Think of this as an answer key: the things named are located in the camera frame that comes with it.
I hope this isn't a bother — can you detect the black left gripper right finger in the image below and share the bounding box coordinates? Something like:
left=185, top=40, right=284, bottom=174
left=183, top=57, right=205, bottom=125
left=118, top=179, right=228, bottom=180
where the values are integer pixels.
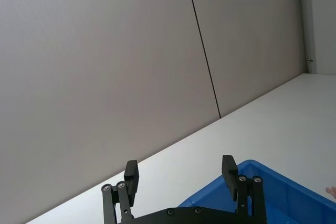
left=221, top=154, right=268, bottom=224

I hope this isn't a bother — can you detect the blue plastic bin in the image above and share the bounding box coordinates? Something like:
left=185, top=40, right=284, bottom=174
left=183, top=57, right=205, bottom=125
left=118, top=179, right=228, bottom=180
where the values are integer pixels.
left=177, top=159, right=336, bottom=224

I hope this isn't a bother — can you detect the person's hand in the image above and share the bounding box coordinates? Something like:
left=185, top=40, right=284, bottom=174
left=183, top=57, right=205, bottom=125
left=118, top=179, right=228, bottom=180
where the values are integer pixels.
left=325, top=185, right=336, bottom=201

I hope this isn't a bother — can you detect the pale grey vertical post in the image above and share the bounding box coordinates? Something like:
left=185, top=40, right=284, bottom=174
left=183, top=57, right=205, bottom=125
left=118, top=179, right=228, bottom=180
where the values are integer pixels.
left=298, top=0, right=315, bottom=74

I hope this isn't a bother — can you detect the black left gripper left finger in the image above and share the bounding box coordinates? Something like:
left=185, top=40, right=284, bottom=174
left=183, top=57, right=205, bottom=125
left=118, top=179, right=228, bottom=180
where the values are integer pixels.
left=101, top=159, right=140, bottom=224

